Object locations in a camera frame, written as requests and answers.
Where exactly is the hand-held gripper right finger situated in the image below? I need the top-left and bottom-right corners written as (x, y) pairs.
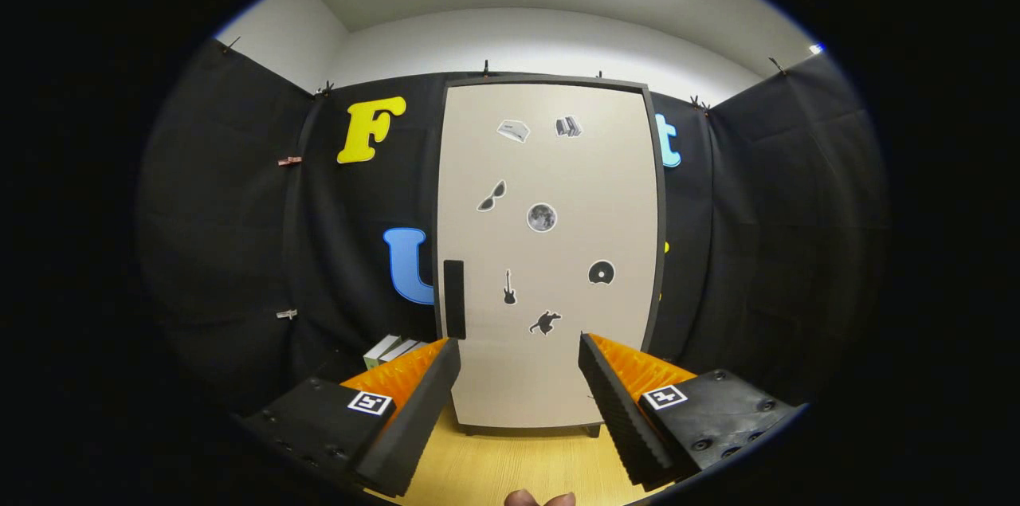
top-left (578, 332), bottom-right (807, 491)

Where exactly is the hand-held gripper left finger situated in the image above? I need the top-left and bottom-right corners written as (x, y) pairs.
top-left (239, 337), bottom-right (463, 499)

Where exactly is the row of black cloth clamps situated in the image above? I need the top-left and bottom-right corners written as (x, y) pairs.
top-left (222, 34), bottom-right (790, 116)

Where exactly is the black backdrop cloth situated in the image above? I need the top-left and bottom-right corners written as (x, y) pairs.
top-left (137, 36), bottom-right (889, 427)

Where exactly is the green book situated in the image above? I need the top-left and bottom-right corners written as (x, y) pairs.
top-left (364, 335), bottom-right (402, 370)

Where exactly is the dark grey cabinet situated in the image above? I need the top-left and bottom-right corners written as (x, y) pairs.
top-left (430, 74), bottom-right (670, 439)

